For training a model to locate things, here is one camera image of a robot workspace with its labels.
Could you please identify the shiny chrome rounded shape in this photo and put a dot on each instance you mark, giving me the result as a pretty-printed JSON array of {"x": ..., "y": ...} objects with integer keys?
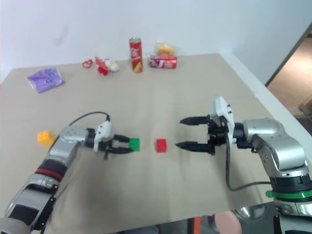
[{"x": 251, "y": 211}]

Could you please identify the orange post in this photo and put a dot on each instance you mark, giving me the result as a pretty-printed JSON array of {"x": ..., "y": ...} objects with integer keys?
[{"x": 196, "y": 225}]

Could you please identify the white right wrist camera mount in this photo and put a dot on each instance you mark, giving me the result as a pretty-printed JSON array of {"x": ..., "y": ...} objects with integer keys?
[{"x": 225, "y": 113}]

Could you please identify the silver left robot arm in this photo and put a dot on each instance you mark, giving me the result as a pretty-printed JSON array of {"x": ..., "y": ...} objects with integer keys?
[{"x": 57, "y": 148}]

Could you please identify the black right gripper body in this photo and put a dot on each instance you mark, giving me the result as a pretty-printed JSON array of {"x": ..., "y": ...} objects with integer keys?
[{"x": 217, "y": 135}]

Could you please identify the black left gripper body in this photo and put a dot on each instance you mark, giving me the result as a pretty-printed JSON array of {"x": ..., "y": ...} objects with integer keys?
[{"x": 108, "y": 145}]

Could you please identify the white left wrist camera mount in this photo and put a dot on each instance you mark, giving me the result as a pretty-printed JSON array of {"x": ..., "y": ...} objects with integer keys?
[{"x": 104, "y": 131}]

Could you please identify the purple plastic pouch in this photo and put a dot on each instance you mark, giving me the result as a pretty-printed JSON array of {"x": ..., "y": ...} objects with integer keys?
[{"x": 45, "y": 80}]

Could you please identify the tall red drink can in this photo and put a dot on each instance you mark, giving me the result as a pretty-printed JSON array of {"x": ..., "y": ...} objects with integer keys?
[{"x": 136, "y": 54}]

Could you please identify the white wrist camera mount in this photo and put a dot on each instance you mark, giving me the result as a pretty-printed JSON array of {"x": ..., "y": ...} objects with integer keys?
[
  {"x": 104, "y": 131},
  {"x": 225, "y": 113}
]

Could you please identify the yellow toy cube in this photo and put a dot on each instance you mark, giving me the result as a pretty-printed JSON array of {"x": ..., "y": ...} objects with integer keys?
[{"x": 45, "y": 138}]

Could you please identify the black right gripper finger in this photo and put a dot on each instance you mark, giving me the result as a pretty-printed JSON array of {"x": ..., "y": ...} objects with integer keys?
[
  {"x": 195, "y": 146},
  {"x": 195, "y": 120}
]

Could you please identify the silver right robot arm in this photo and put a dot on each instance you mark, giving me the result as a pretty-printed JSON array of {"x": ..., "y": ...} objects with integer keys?
[{"x": 280, "y": 148}]

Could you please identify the bread in clear bag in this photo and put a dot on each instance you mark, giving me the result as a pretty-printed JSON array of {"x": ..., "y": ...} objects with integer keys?
[{"x": 165, "y": 48}]

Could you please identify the green toy cube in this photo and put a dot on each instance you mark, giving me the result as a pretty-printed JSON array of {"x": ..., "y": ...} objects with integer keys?
[{"x": 134, "y": 144}]

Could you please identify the pink rounded seat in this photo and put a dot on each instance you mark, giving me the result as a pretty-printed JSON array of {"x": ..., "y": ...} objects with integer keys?
[{"x": 228, "y": 223}]

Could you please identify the red and white toy figure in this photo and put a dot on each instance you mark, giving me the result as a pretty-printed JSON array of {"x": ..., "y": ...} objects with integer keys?
[{"x": 106, "y": 67}]

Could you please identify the red toy cube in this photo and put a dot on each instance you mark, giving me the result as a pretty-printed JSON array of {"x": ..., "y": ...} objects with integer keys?
[{"x": 161, "y": 145}]

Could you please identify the short red drink can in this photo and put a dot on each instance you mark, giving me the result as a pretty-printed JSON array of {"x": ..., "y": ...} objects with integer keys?
[{"x": 162, "y": 62}]

